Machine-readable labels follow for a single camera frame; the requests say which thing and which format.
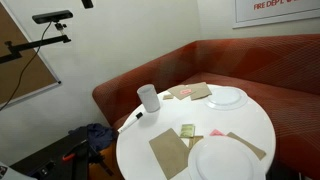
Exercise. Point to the white plate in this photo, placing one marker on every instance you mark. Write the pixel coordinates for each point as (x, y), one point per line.
(226, 98)
(223, 158)

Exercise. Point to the black orange clamp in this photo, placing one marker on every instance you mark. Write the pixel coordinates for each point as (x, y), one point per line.
(81, 156)

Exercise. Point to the grey mug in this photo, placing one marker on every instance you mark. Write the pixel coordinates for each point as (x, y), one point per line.
(149, 98)

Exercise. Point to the small tan packet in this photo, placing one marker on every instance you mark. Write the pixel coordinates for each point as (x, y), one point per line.
(168, 96)

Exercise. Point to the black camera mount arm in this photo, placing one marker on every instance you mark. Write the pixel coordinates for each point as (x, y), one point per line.
(16, 49)

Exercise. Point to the black base platform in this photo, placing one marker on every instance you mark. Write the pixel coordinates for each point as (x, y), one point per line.
(47, 164)

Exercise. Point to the white marker with black cap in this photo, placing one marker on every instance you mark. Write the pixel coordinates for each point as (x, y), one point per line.
(130, 123)

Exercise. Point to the white plate far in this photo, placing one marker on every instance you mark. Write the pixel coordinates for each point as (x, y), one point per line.
(226, 98)

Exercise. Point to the blue cloth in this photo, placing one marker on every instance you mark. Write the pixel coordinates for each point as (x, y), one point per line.
(99, 136)

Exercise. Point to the large brown napkin near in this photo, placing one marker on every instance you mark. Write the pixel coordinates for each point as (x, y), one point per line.
(170, 152)

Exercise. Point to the pink sweetener packet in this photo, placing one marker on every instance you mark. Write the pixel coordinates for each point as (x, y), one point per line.
(216, 132)

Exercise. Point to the brown napkin under near plate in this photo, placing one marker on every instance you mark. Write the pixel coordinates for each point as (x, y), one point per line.
(257, 151)

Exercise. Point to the small brown napkin strip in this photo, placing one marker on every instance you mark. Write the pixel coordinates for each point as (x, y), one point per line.
(194, 140)

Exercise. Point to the green sweetener packet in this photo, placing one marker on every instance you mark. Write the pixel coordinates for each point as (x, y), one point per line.
(187, 131)

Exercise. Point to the red orange sofa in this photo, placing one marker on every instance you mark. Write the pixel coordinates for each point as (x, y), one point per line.
(281, 73)

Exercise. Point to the round white table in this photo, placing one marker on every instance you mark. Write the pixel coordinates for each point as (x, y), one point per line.
(136, 159)

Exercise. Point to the brown napkin with pink sticker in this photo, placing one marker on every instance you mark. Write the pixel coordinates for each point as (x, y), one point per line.
(181, 91)

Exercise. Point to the black camera on mount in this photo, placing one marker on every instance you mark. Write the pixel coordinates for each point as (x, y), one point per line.
(52, 16)

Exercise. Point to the framed fire department sign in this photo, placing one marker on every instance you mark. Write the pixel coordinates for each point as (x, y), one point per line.
(260, 12)

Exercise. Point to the white plate near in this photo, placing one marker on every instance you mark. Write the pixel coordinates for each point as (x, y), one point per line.
(223, 158)

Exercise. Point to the cork bulletin board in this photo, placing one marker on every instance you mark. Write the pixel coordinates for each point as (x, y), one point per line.
(24, 77)

